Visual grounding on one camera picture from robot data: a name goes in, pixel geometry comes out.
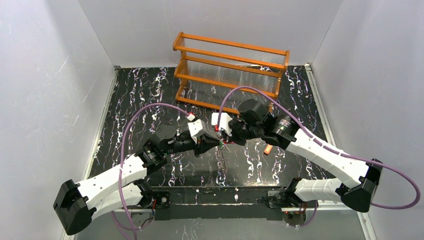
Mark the metal oval keyring holder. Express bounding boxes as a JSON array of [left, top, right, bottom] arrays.
[[216, 145, 229, 174]]

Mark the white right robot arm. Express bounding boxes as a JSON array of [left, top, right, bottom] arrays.
[[214, 99, 382, 213]]

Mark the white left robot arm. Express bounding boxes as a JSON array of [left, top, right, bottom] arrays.
[[53, 123, 220, 236]]

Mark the orange capped tube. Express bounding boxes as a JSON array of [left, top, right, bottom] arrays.
[[263, 144, 273, 155]]

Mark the orange wooden rack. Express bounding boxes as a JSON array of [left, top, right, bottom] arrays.
[[172, 31, 291, 110]]

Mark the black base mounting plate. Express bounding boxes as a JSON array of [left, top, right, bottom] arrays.
[[130, 186, 307, 226]]

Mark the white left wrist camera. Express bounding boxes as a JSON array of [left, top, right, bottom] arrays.
[[186, 112, 206, 144]]

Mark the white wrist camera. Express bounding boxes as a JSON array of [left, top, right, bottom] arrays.
[[211, 112, 233, 137], [186, 112, 206, 144]]

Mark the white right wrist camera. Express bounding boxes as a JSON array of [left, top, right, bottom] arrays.
[[211, 112, 233, 137]]

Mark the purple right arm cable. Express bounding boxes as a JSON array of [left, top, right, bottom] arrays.
[[216, 86, 422, 228]]

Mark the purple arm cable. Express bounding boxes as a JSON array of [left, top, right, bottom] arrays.
[[111, 103, 195, 240], [216, 86, 422, 228]]

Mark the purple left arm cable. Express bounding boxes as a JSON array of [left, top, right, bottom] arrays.
[[111, 103, 195, 240]]

